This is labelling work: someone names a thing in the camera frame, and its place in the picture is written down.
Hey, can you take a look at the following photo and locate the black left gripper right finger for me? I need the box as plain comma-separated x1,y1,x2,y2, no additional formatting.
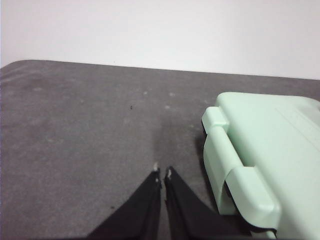
163,165,253,238

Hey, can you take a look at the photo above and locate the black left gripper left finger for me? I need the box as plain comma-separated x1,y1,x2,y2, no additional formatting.
86,162,163,238

